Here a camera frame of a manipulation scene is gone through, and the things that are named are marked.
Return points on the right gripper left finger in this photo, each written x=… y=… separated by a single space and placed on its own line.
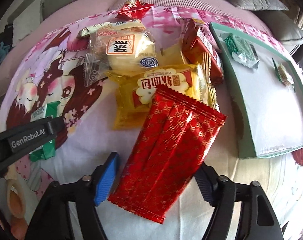
x=104 y=176

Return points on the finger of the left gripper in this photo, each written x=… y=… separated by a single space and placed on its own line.
x=17 y=142

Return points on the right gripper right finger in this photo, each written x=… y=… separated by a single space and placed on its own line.
x=206 y=178

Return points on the long red patterned snack pack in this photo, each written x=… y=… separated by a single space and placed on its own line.
x=173 y=142

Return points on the yellow soft bread pack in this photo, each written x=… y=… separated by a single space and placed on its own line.
x=135 y=93

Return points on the clear green edged cake pack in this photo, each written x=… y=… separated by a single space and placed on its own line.
x=283 y=76

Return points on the clear round bun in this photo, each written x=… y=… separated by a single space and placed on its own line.
x=128 y=52

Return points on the dark red biscuit pack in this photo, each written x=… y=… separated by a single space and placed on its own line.
x=204 y=57

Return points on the pale green speckled snack pack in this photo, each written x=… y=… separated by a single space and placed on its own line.
x=242 y=51

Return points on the pale cream sachet pack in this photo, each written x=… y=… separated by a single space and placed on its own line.
x=105 y=26

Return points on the pink swiss roll pack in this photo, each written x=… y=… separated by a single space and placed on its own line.
x=194 y=27

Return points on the small red foil snack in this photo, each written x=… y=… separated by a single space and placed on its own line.
x=133 y=10

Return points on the pink cartoon print cloth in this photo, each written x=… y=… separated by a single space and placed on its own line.
x=90 y=137

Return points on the teal rimmed white tray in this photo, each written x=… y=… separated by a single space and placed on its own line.
x=268 y=115

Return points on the dark clothes pile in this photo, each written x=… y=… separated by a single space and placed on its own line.
x=6 y=41

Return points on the light grey side cushion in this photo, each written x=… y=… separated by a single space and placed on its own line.
x=27 y=21

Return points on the grey pillow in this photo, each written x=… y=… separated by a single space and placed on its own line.
x=259 y=5

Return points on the pink sofa seat cover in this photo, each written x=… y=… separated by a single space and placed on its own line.
x=57 y=13

